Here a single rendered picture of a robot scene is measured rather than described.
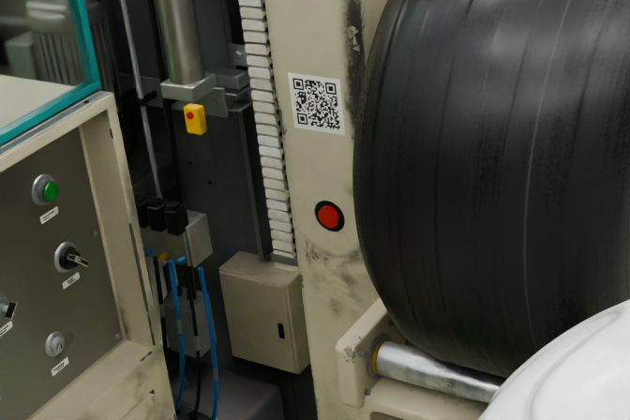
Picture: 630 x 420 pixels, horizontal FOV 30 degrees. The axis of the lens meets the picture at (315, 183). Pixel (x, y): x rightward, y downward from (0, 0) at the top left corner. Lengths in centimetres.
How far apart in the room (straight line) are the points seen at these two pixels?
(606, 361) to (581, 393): 2
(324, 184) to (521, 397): 99
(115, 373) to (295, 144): 38
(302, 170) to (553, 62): 49
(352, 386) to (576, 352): 97
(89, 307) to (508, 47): 69
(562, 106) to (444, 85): 12
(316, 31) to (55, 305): 47
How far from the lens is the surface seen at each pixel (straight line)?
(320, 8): 141
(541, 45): 115
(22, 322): 148
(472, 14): 119
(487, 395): 145
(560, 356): 55
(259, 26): 148
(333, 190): 151
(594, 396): 52
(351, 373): 149
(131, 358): 161
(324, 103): 145
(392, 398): 152
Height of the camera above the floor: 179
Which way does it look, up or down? 27 degrees down
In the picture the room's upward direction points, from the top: 7 degrees counter-clockwise
